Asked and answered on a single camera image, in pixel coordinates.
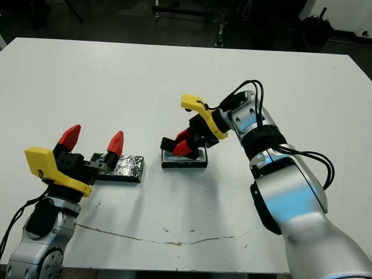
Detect yellow and black left gripper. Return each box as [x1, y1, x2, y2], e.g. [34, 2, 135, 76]
[24, 124, 125, 204]

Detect yellow and black right gripper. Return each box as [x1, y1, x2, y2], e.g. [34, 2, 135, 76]
[173, 93, 232, 158]

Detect black shiny patterned box lid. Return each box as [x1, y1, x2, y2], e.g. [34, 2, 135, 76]
[90, 153, 145, 183]

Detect black box base white insert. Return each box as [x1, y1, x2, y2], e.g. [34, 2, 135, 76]
[161, 146, 209, 169]

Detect thin metal stand pole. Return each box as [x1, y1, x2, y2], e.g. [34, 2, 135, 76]
[216, 17, 226, 47]

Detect black slanted stand leg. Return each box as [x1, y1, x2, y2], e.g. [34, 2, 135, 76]
[63, 0, 84, 26]

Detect black bag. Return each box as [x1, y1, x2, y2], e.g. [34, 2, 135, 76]
[302, 8, 335, 50]

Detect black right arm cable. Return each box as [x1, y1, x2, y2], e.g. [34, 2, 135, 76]
[220, 80, 335, 191]

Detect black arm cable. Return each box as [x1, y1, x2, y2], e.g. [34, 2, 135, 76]
[220, 80, 335, 191]
[0, 197, 44, 256]

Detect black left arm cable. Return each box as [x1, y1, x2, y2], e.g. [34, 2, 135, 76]
[0, 197, 44, 256]

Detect black metal cart frame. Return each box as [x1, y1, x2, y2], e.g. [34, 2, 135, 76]
[152, 0, 224, 24]

